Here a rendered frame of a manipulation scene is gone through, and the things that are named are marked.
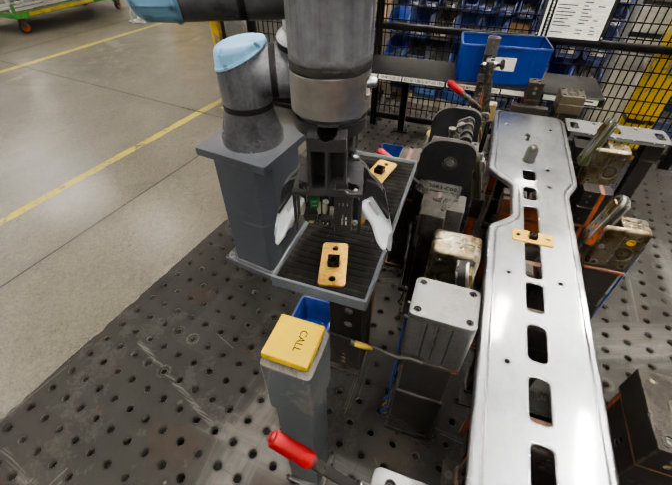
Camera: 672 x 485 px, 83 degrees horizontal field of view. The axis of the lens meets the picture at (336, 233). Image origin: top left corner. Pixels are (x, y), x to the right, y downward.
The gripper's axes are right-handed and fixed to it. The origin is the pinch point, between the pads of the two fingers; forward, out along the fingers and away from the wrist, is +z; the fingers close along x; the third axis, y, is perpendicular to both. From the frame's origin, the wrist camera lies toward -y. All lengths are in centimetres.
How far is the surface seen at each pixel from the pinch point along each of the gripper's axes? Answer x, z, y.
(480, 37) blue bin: 46, 6, -125
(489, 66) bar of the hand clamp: 37, 0, -74
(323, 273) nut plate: -1.3, 3.9, 2.0
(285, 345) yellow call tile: -4.6, 4.2, 13.5
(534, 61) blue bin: 62, 8, -107
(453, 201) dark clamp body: 22.8, 12.4, -27.8
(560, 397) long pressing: 34.7, 20.2, 9.2
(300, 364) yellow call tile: -2.5, 4.2, 15.7
